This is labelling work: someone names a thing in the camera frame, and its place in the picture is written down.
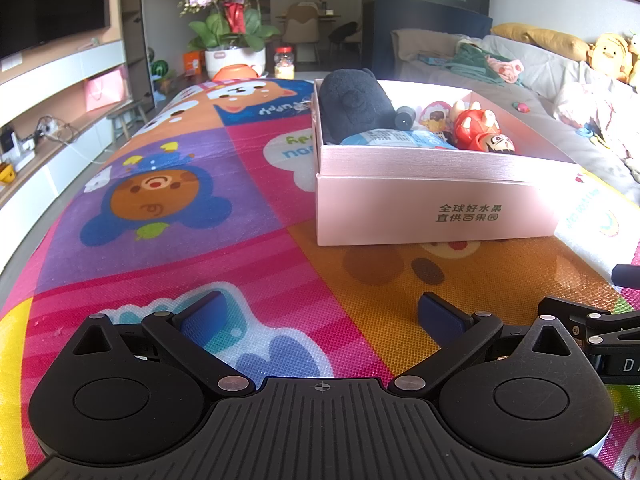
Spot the orange bowl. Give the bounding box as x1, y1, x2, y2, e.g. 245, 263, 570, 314
214, 63, 260, 81

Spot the colourful cartoon play mat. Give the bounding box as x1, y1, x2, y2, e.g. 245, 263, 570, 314
0, 77, 640, 480

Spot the clear jar with red lid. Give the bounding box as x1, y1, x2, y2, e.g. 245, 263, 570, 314
274, 46, 296, 80

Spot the white television cabinet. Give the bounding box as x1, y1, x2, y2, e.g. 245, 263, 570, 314
0, 40, 133, 271

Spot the pale yellow plush toy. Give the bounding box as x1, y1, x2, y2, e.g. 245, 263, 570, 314
627, 30, 640, 93

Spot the wooden stool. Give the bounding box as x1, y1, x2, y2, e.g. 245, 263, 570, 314
107, 100, 151, 141

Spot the green clothing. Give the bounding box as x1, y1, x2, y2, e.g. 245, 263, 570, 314
445, 42, 511, 83

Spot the yellow pillow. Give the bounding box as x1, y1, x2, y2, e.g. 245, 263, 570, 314
491, 22, 591, 63

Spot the white device on shelf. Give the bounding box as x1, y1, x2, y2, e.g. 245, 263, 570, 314
0, 130, 36, 161

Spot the red costume toy figure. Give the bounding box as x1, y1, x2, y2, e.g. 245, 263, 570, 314
451, 101, 517, 157

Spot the pink cloth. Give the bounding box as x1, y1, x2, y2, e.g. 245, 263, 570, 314
487, 56, 525, 85

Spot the white flower pot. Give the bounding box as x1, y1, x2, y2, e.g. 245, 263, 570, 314
204, 47, 267, 78

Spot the black chair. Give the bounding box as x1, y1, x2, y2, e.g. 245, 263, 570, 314
329, 21, 361, 53

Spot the white patterned blanket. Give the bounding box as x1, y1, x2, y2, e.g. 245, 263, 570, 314
552, 80, 640, 181

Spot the purple orchid plant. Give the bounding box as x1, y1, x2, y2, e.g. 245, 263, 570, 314
180, 0, 281, 52

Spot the pink cardboard box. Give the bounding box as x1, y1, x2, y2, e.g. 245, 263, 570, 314
311, 78, 581, 247

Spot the grey sofa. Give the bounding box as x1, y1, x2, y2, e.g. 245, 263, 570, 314
390, 22, 640, 206

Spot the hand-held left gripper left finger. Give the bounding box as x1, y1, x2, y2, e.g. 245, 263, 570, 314
70, 291, 256, 396

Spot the beige dining chair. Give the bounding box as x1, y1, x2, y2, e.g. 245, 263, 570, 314
282, 2, 321, 63

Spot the yellow duck plush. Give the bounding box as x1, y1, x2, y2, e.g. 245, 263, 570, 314
587, 32, 633, 83

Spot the black plush toy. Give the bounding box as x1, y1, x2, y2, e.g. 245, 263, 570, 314
319, 67, 401, 143

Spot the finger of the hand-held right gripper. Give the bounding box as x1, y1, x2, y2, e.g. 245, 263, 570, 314
538, 296, 640, 347
612, 262, 640, 289

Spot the black television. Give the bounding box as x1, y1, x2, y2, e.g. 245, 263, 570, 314
0, 0, 112, 61

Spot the keychain doll with bell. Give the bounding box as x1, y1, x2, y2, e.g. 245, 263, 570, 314
419, 101, 450, 135

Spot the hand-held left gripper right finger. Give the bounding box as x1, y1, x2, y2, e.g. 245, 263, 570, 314
389, 291, 576, 396

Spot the pink paper bag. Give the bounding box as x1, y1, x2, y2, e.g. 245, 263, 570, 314
84, 69, 125, 112

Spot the blue tissue packet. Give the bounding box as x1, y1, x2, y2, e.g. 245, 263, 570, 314
342, 127, 458, 151

